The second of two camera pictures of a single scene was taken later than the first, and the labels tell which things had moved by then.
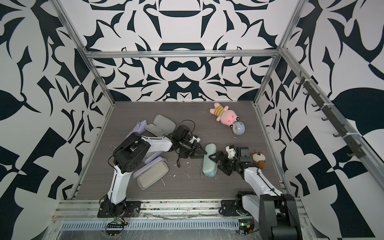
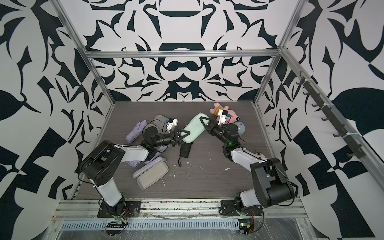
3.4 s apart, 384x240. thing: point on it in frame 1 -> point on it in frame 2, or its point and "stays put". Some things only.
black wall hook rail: [356, 148] stays put
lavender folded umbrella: [140, 127] stays put
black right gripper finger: [218, 154] -> [209, 124]
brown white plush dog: [259, 158] stays put
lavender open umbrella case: [154, 168] stays put
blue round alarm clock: [238, 129] stays put
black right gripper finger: [228, 171] -> [210, 128]
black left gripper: [196, 149] -> [174, 141]
